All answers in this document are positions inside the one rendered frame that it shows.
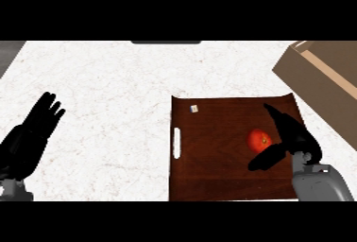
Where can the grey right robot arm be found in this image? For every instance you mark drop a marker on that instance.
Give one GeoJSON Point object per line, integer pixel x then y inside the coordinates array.
{"type": "Point", "coordinates": [318, 181]}

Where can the dark brown wooden tray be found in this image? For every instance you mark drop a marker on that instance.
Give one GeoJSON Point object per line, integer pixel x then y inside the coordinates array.
{"type": "Point", "coordinates": [222, 151]}

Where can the red tomato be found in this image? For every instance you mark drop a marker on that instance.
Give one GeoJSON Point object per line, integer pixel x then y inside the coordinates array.
{"type": "Point", "coordinates": [258, 141]}

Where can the brown cardboard box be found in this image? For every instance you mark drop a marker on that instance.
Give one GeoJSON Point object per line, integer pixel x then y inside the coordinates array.
{"type": "Point", "coordinates": [323, 85]}

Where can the dark grey appliance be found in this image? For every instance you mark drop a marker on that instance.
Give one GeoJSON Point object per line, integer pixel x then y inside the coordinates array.
{"type": "Point", "coordinates": [7, 55]}

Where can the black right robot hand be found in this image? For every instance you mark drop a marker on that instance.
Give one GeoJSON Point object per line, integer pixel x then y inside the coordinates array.
{"type": "Point", "coordinates": [292, 135]}

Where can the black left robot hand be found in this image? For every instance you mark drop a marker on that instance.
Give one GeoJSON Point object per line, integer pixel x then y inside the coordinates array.
{"type": "Point", "coordinates": [32, 132]}

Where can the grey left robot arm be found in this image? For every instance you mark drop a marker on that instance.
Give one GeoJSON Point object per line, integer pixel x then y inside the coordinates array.
{"type": "Point", "coordinates": [14, 191]}

